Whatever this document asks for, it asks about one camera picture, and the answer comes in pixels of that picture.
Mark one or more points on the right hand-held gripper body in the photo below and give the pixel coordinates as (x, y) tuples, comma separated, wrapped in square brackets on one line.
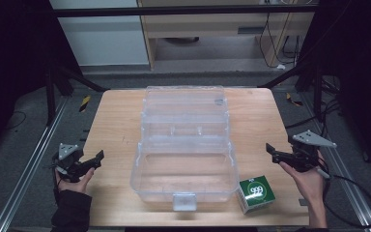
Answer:
[(306, 151)]

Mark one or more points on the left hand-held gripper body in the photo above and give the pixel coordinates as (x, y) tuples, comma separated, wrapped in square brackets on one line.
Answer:
[(68, 161)]

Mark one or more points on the green and white carton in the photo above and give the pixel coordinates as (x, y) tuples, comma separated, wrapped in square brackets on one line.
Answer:
[(257, 193)]

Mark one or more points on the clear plastic storage box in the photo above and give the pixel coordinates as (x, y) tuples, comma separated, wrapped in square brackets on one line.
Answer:
[(184, 167)]

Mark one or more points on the person's left hand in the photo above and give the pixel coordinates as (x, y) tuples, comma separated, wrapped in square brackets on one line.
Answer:
[(72, 183)]

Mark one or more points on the person's right hand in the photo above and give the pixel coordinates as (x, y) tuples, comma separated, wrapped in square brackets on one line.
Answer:
[(307, 182)]

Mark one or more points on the yellow and black tape strip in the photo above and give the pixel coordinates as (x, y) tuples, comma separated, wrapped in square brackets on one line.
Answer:
[(84, 103), (293, 100)]

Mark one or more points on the black metal stand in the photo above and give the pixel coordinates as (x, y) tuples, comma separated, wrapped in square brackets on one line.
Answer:
[(317, 93), (51, 96)]

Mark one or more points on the white plug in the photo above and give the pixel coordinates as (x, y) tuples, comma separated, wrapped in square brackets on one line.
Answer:
[(280, 67)]

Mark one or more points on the black curtain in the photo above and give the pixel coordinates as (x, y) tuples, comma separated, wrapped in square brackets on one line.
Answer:
[(13, 64), (360, 64)]

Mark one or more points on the white cabinet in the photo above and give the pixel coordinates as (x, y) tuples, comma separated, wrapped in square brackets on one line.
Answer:
[(103, 35)]

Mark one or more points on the light wooden desk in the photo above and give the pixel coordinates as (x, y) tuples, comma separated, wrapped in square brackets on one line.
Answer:
[(206, 24)]

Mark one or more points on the aluminium floor rail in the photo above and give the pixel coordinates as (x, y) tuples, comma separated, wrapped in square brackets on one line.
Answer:
[(29, 167), (351, 180)]

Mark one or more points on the black horizontal frame bar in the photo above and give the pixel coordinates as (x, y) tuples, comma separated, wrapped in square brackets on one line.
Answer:
[(174, 12)]

